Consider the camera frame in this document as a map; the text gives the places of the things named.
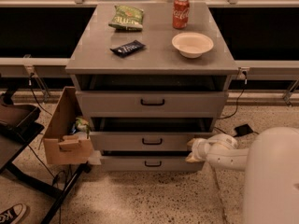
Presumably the grey drawer cabinet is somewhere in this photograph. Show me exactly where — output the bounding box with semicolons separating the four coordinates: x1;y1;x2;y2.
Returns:
64;1;239;138

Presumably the white paper bowl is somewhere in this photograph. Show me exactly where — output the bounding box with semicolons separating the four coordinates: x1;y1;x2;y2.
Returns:
172;32;214;59

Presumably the black and white sneaker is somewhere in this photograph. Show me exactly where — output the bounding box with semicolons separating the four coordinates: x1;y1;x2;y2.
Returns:
0;203;27;224

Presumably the black folding stand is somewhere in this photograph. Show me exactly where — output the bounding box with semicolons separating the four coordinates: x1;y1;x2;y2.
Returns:
0;89;90;224

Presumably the black power adapter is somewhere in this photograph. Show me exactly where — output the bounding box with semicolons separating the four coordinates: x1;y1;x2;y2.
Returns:
235;124;253;137

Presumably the black floor cable right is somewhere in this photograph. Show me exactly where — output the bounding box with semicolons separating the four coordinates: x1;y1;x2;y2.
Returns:
214;126;260;136

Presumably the dark blue snack bar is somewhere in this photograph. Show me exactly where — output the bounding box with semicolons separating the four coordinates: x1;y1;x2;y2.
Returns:
111;40;146;58

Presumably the grey bottom drawer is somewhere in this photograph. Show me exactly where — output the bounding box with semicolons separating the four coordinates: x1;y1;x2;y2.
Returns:
100;151;204;172

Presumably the grey drawer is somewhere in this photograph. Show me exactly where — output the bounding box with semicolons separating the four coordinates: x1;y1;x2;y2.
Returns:
76;91;228;119
91;118;214;152
100;151;204;172

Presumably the cardboard box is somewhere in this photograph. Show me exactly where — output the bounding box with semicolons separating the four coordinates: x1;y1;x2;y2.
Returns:
43;87;93;165

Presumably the red cola can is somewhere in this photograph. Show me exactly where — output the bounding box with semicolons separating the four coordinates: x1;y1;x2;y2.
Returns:
173;0;190;29

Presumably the grey top drawer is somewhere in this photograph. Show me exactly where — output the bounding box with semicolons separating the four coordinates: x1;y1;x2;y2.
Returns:
76;91;228;119

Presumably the green chip bag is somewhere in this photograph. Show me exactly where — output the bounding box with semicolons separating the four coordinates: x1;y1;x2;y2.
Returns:
108;5;144;31

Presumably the green snack bag in box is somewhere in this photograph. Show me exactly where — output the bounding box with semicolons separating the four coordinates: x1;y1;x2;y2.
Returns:
71;117;91;133

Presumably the black cable left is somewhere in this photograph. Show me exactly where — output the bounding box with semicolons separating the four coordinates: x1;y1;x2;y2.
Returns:
27;72;53;117

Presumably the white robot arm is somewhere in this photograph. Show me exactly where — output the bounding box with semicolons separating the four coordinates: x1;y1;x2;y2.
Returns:
186;127;299;224

